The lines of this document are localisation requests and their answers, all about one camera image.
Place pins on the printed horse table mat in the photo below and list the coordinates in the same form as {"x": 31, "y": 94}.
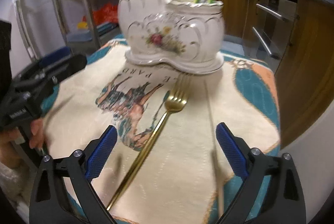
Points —
{"x": 176, "y": 184}

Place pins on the built-in oven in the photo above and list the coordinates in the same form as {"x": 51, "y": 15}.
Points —
{"x": 272, "y": 30}

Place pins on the wooden kitchen cabinet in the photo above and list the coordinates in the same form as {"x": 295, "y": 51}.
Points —
{"x": 304, "y": 77}

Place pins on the white refrigerator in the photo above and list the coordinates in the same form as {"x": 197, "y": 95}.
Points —
{"x": 41, "y": 25}

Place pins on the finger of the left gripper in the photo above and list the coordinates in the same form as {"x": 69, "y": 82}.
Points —
{"x": 55, "y": 56}
{"x": 64, "y": 68}

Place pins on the gold fork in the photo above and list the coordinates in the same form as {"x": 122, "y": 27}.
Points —
{"x": 176, "y": 102}

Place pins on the left hand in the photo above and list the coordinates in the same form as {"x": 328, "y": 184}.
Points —
{"x": 10, "y": 150}

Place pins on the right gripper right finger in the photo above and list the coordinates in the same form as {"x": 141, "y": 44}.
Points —
{"x": 284, "y": 198}

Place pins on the white floral ceramic utensil holder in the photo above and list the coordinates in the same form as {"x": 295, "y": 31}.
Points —
{"x": 185, "y": 34}

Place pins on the red plastic bag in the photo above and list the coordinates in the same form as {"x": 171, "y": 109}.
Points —
{"x": 107, "y": 13}

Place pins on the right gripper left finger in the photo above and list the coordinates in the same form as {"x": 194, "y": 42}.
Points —
{"x": 49, "y": 201}

